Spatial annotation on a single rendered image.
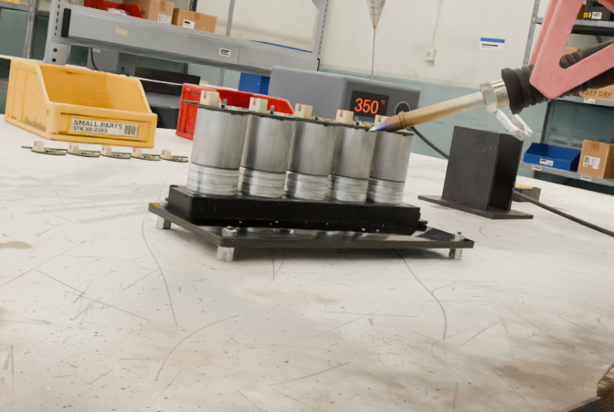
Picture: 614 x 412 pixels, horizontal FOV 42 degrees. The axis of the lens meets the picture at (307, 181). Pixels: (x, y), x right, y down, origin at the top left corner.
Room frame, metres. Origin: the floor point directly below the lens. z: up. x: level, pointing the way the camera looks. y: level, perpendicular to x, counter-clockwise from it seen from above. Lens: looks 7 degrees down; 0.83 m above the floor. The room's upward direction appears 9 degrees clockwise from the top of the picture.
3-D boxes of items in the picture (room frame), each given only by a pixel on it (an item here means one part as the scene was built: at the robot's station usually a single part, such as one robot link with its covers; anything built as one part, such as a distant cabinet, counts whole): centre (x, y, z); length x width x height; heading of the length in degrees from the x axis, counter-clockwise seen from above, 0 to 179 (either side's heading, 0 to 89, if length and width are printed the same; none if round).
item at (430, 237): (0.40, -0.01, 0.76); 0.16 x 0.07 x 0.01; 128
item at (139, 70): (3.41, 0.66, 0.77); 0.24 x 0.16 x 0.04; 136
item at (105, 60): (3.19, 0.84, 0.80); 0.15 x 0.12 x 0.10; 66
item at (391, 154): (0.45, -0.04, 0.79); 0.02 x 0.02 x 0.05
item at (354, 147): (0.44, -0.02, 0.79); 0.02 x 0.02 x 0.05
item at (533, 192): (0.82, -0.19, 0.76); 0.07 x 0.05 x 0.02; 54
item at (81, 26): (3.33, 0.50, 0.90); 1.30 x 0.06 x 0.12; 137
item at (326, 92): (0.95, -0.02, 0.80); 0.15 x 0.12 x 0.10; 35
